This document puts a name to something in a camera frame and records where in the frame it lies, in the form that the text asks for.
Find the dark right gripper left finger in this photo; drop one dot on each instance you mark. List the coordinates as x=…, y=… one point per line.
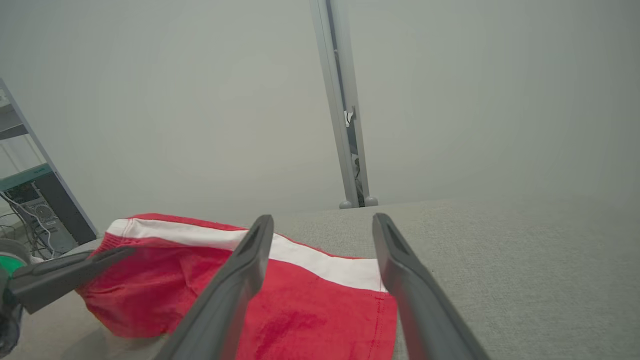
x=220, y=320

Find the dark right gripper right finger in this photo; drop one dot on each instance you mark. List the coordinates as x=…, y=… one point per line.
x=430, y=325

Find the teal shelf edge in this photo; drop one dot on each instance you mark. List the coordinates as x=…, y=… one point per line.
x=25, y=177

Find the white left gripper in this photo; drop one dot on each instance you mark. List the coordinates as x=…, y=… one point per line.
x=7, y=265

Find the black computer tower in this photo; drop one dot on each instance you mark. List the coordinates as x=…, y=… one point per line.
x=65, y=215

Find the red shorts white side stripe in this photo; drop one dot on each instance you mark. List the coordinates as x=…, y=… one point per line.
x=310, y=310

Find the grey partition frame post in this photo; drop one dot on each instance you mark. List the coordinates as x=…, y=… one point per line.
x=329, y=75
x=350, y=75

